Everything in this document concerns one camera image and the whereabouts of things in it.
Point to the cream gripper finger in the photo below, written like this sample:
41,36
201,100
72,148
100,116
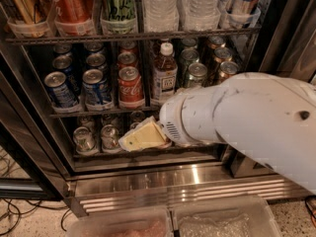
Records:
147,134

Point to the red coke can front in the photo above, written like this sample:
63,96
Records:
130,91

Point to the red coke can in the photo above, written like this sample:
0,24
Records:
128,46
130,91
126,59

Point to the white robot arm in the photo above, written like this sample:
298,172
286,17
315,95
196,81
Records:
270,119

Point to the silver can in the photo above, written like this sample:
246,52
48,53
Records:
110,139
84,140

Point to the silver can bottom far left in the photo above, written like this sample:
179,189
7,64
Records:
84,140

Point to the blue pepsi can front right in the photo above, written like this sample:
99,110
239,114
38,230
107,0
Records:
98,92

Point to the blue pepsi can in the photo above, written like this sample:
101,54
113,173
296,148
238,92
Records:
97,61
64,100
63,63
98,92

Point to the green can front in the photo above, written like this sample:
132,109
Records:
195,75

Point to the green can middle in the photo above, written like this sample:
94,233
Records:
187,57

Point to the red coke can back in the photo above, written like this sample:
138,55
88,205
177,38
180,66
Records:
128,46

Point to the blue pepsi can middle right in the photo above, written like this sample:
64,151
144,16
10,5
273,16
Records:
97,61

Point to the stainless steel fridge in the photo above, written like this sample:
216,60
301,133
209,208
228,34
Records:
279,40

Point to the blue pepsi can front left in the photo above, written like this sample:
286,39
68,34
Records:
64,100

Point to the gold can front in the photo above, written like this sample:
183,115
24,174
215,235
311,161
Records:
226,70

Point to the gold can middle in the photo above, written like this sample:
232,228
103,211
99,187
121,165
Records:
220,55

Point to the blue pepsi can middle left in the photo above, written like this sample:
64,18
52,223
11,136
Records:
63,63

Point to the gold can back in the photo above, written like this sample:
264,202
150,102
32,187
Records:
215,42

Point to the green la croix can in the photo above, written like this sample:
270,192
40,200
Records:
119,15

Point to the orange can top shelf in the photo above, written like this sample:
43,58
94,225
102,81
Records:
73,17

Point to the gold can top shelf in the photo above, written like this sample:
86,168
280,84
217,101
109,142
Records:
33,12

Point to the brown tea bottle white cap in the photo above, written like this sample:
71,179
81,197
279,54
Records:
164,74

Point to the clear plastic bin left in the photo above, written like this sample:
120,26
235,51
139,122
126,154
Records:
152,221

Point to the clear plastic bin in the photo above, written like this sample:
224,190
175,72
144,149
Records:
245,216
152,221

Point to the clear plastic bin right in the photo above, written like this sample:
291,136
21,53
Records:
245,216

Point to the water bottle top left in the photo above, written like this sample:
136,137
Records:
161,15

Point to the water bottle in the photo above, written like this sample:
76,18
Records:
199,15
161,15

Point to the water bottle top right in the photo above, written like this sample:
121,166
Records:
199,15

